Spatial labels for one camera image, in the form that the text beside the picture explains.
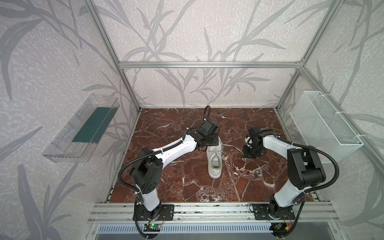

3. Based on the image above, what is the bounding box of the black corrugated right cable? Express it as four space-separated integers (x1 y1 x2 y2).
260 128 340 194

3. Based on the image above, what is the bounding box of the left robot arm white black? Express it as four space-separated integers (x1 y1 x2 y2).
130 120 219 213

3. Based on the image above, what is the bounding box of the aluminium frame rail base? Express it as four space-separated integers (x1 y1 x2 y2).
87 202 340 224

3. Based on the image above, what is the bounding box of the black corrugated cable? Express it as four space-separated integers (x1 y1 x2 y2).
260 128 340 194
117 105 212 193

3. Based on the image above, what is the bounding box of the white wire mesh basket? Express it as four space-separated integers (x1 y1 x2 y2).
290 91 364 162

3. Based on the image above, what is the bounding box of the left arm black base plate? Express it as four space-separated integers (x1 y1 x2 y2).
133 204 175 221

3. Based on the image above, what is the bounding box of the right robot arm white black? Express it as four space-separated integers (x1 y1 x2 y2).
244 127 326 210

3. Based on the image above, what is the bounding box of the clear plastic wall tray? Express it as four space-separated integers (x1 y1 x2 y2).
43 94 120 163

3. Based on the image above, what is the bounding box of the black corrugated left cable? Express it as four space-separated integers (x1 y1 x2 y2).
117 105 212 193

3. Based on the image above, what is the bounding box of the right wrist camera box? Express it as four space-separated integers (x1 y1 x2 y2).
245 136 253 146

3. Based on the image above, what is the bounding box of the green circuit board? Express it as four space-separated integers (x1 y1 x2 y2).
143 224 163 233

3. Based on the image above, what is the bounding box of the white sneaker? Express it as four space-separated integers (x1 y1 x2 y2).
206 138 223 179

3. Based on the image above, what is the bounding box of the right wired connector board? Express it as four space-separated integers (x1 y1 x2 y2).
270 223 292 233

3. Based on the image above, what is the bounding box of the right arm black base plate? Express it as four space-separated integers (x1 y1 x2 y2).
249 204 296 221

